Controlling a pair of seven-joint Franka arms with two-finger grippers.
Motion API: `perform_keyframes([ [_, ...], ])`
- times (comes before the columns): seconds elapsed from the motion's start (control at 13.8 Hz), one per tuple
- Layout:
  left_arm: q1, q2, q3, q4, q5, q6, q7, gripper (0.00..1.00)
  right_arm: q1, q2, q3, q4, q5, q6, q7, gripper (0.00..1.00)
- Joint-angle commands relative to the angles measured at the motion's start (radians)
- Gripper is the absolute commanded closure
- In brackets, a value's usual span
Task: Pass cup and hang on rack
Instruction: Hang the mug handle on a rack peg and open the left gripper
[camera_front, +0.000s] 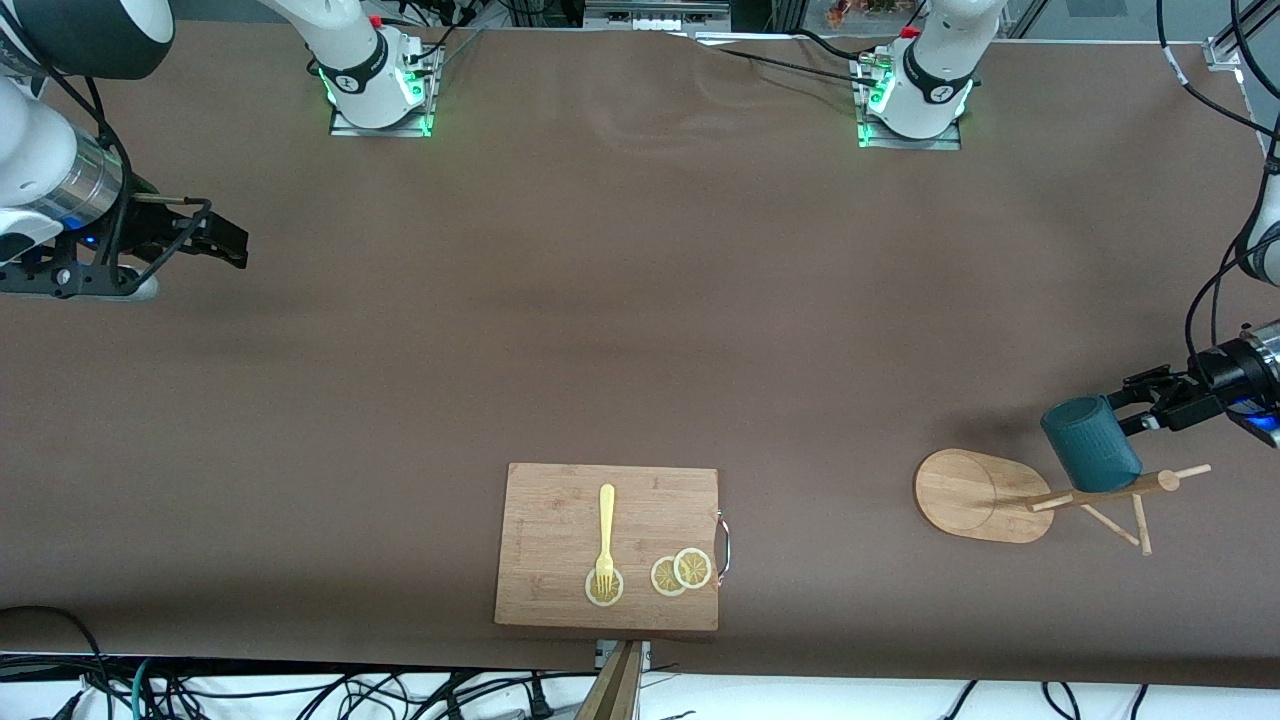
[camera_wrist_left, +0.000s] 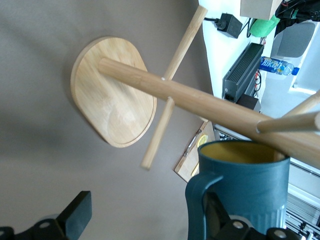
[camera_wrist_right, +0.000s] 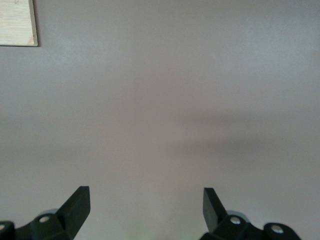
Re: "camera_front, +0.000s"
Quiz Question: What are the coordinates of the teal cup with yellow inside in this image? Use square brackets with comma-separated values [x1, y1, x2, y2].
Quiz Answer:
[1040, 395, 1144, 493]

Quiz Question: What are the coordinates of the wooden cup rack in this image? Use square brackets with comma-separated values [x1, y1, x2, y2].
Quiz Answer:
[913, 448, 1213, 558]

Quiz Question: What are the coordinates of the wooden cutting board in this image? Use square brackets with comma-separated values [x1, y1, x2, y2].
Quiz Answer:
[493, 462, 733, 633]

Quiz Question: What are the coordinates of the yellow plastic fork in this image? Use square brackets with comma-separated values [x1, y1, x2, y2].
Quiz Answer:
[595, 484, 617, 595]

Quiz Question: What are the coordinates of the orange decoration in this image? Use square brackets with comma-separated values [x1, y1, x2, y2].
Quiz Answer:
[826, 0, 926, 28]

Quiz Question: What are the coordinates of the white power strip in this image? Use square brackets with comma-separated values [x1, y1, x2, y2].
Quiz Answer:
[583, 0, 733, 33]

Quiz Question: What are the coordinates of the wooden stand leg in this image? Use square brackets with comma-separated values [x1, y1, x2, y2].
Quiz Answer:
[573, 640, 643, 720]

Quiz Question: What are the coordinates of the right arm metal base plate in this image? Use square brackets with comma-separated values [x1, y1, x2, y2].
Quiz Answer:
[329, 45, 437, 138]

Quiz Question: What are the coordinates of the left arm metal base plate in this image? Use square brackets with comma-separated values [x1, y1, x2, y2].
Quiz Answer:
[855, 55, 964, 151]

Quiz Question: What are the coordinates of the aluminium frame corner bracket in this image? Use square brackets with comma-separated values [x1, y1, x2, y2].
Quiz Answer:
[1204, 33, 1253, 71]

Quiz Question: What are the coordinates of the black looped floor cable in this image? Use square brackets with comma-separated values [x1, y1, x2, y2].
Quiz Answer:
[0, 604, 113, 720]

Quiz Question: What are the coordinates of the black base power cable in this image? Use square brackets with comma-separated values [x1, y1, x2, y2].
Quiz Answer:
[793, 27, 873, 63]
[712, 46, 883, 89]

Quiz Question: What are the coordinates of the metal clamp bracket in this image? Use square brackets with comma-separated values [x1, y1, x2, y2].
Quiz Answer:
[594, 640, 653, 673]

